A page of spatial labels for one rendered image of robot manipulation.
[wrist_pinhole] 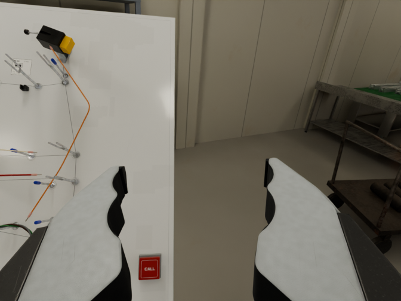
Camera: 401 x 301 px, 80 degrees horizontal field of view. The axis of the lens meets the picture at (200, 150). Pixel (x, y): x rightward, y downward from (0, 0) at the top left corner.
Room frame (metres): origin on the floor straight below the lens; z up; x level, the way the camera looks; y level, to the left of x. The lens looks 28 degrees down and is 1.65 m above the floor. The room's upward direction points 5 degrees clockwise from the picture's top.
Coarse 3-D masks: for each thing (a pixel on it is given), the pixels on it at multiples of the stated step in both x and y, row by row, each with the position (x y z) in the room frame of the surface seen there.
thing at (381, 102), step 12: (324, 84) 4.11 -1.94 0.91; (348, 96) 3.69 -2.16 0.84; (360, 96) 3.54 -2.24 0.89; (372, 96) 3.41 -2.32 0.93; (312, 108) 4.21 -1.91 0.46; (384, 108) 3.22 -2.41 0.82; (396, 108) 3.11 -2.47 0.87; (324, 120) 4.34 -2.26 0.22; (336, 132) 3.77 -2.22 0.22; (348, 132) 3.82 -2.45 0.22; (360, 132) 3.87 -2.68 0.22; (360, 144) 3.36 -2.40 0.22; (372, 144) 3.40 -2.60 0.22; (384, 144) 3.44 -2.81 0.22; (396, 156) 3.03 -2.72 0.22
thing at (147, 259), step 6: (144, 258) 0.40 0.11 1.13; (150, 258) 0.40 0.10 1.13; (156, 258) 0.40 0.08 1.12; (144, 264) 0.39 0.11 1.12; (150, 264) 0.39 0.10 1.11; (156, 264) 0.39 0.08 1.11; (144, 270) 0.38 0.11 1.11; (150, 270) 0.38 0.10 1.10; (156, 270) 0.38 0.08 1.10; (138, 276) 0.37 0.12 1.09; (144, 276) 0.37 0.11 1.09; (150, 276) 0.37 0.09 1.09; (156, 276) 0.37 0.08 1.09
